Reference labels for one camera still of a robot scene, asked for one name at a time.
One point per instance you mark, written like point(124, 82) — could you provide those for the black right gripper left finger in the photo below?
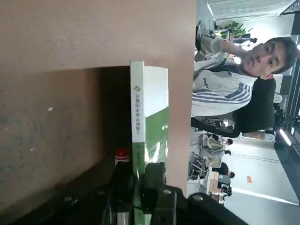
point(123, 185)

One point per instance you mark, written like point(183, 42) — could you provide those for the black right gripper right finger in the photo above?
point(154, 178)

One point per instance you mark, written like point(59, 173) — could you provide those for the green and white book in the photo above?
point(154, 126)

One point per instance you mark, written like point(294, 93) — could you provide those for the white marker with red cap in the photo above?
point(122, 154)

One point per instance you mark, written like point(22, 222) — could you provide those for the cardboard box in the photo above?
point(213, 184)

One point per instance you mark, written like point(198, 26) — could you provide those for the person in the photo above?
point(228, 144)
point(218, 84)
point(226, 170)

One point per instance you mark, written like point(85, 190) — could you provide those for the black office chair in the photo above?
point(257, 105)

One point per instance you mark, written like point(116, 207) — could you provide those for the green potted plant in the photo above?
point(236, 28)

